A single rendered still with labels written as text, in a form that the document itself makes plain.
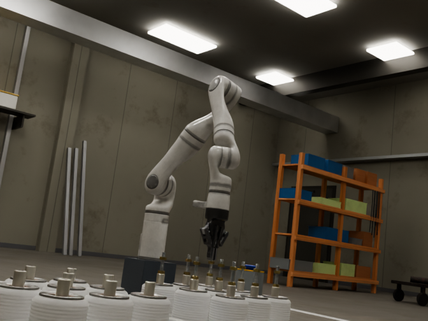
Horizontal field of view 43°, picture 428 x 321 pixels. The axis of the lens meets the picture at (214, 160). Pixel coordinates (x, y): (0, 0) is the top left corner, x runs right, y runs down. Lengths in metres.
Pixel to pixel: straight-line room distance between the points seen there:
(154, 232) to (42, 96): 8.63
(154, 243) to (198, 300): 0.60
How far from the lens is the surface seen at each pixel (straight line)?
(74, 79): 10.61
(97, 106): 10.94
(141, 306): 1.11
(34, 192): 10.28
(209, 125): 1.95
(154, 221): 1.98
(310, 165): 8.45
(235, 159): 1.72
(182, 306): 1.43
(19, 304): 1.03
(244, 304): 1.37
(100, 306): 1.02
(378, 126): 12.16
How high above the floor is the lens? 0.36
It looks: 10 degrees up
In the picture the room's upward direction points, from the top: 7 degrees clockwise
